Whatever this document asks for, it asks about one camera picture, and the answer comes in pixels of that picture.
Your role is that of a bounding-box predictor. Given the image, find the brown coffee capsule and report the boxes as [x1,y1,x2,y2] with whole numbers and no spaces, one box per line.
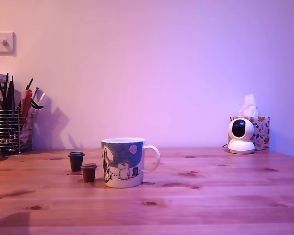
[80,163,98,183]

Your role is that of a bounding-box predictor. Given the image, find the dark grey coffee capsule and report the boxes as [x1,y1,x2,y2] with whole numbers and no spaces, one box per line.
[68,151,85,172]

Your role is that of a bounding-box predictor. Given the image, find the white mug with cartoon print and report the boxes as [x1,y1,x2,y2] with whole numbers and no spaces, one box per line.
[100,137,161,188]

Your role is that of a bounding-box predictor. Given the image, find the white tissue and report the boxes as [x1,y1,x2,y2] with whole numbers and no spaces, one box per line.
[238,94,258,118]

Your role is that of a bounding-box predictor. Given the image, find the black and silver tongs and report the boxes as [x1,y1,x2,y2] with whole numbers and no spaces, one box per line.
[29,86,44,110]

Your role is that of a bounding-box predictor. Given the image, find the leaf print tissue box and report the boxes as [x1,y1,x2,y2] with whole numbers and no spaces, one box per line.
[230,116,270,151]

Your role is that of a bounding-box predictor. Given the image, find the pale wrapped packet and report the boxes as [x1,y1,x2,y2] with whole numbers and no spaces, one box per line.
[20,117,32,145]

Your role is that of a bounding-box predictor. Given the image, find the black spatula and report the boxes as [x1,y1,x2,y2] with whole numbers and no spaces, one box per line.
[6,75,16,111]

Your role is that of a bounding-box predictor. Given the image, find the thin black stick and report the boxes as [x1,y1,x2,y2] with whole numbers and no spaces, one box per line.
[4,72,10,97]

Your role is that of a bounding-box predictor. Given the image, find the small white round camera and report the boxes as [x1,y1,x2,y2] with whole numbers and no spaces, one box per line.
[227,117,256,155]

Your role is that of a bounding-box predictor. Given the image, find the red-handled tool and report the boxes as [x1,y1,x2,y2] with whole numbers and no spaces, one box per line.
[20,89,33,124]

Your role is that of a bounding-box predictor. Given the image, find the metal wire utensil holder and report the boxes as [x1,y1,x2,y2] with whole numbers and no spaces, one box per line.
[0,106,34,154]

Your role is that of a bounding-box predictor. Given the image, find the white wall switch plate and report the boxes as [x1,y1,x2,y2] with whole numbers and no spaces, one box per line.
[0,31,17,57]

